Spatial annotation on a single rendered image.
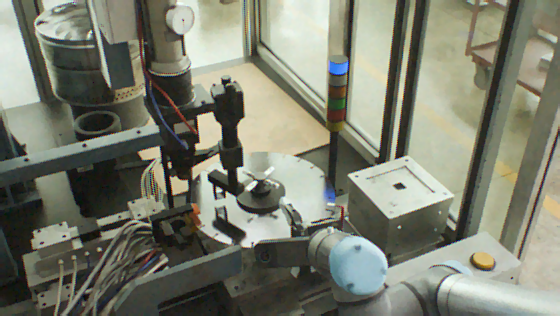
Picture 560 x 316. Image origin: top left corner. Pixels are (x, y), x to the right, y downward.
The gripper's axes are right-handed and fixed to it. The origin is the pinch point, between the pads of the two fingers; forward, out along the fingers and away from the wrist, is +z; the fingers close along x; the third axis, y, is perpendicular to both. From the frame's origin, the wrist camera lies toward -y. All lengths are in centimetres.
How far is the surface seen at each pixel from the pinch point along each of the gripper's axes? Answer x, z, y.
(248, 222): 2.5, 10.8, -4.6
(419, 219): -5.6, 14.2, 35.5
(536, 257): -50, 102, 126
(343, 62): 33.1, 18.7, 25.2
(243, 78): 40, 102, 19
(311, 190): 5.9, 15.6, 11.5
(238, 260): -2.4, -0.4, -9.8
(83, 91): 40, 67, -35
